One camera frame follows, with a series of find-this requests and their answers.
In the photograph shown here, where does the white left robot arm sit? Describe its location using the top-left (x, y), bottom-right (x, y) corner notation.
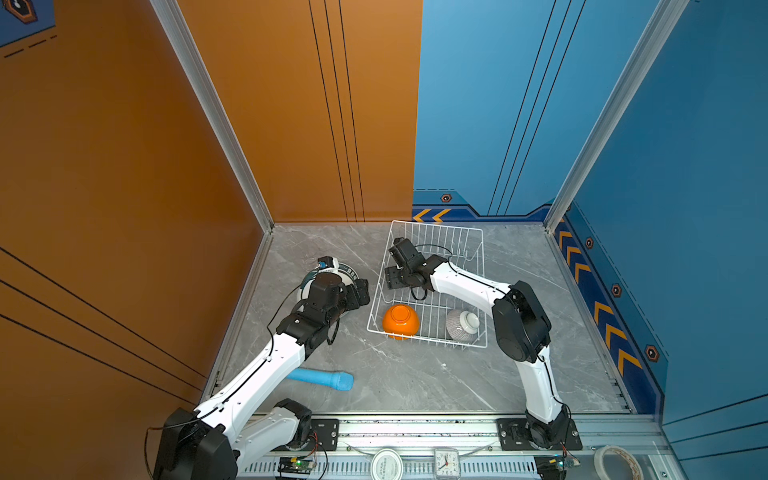
top-left (145, 268), bottom-right (370, 479)

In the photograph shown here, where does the striped ceramic bowl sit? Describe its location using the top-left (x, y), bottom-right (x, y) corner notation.
top-left (445, 310), bottom-right (480, 343)

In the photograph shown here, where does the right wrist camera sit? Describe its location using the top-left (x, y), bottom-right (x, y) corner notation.
top-left (389, 237), bottom-right (426, 269)

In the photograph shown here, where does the aluminium corner post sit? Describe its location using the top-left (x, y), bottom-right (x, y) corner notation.
top-left (148, 0), bottom-right (275, 233)
top-left (543, 0), bottom-right (689, 234)

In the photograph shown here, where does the aluminium corner post right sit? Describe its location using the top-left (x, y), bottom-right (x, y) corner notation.
top-left (543, 0), bottom-right (689, 234)

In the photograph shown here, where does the aluminium corner post left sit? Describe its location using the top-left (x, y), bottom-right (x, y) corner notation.
top-left (148, 0), bottom-right (275, 233)

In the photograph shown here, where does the small white alarm clock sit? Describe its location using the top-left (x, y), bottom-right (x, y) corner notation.
top-left (434, 448), bottom-right (461, 480)

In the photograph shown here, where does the green circuit board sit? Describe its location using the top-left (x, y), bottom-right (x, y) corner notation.
top-left (277, 457), bottom-right (317, 479)

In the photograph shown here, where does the blue toy microphone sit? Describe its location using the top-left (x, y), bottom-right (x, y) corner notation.
top-left (287, 368), bottom-right (354, 391)

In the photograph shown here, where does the orange bowl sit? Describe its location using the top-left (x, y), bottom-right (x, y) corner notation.
top-left (382, 304), bottom-right (421, 340)

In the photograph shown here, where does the white plate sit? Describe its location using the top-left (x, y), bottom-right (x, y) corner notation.
top-left (297, 261), bottom-right (359, 300)

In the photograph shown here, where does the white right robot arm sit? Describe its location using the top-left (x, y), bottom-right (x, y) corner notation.
top-left (385, 248), bottom-right (572, 449)

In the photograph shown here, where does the roll of white tape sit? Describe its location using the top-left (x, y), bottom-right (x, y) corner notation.
top-left (593, 445), bottom-right (645, 480)

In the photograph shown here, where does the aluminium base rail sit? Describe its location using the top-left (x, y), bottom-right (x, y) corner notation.
top-left (234, 413), bottom-right (684, 479)

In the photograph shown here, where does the small circuit board right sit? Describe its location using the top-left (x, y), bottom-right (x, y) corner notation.
top-left (534, 456), bottom-right (581, 480)

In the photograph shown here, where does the white wire dish rack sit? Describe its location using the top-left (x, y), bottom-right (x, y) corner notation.
top-left (367, 220), bottom-right (488, 349)

